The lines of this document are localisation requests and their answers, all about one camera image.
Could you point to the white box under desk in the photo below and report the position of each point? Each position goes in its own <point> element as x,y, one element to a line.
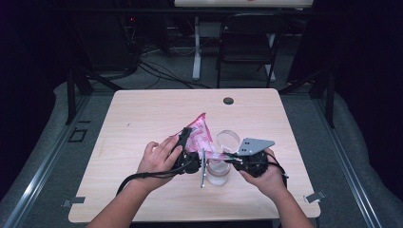
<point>210,30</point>

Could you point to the white background desk top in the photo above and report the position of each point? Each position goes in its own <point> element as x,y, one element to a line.
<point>240,3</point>

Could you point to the grey metal table bracket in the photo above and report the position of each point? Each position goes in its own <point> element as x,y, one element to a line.
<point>315,196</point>
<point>76,200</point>

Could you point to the black metal stand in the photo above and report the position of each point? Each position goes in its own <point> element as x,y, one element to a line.
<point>71,98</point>
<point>331,101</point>

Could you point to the person's left hand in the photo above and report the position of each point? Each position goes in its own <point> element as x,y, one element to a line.
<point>157,164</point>

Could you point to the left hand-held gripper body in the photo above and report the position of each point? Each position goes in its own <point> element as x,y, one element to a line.
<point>190,163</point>

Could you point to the dark round table grommet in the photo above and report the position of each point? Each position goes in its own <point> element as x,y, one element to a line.
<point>228,101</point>

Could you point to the person's right hand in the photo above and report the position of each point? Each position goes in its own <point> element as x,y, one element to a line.
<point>271,183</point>

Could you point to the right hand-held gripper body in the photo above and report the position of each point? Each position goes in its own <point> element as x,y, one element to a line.
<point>255,163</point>

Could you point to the aluminium floor rail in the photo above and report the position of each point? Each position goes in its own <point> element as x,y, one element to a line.
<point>348,171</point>
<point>38,180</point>

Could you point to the black folding chair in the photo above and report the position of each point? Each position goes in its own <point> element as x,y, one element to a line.
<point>247,41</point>

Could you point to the clear glass jar with lid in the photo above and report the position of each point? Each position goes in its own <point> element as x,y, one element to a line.
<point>218,175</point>

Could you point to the pink and white plastic bag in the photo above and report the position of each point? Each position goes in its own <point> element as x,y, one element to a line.
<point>201,137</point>

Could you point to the dark equipment with red light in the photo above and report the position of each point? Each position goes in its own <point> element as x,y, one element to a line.
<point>130,38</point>

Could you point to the white desk leg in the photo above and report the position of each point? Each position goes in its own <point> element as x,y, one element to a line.
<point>272,68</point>
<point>197,57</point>

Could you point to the black tape strip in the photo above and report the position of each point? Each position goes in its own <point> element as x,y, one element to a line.
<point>84,121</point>

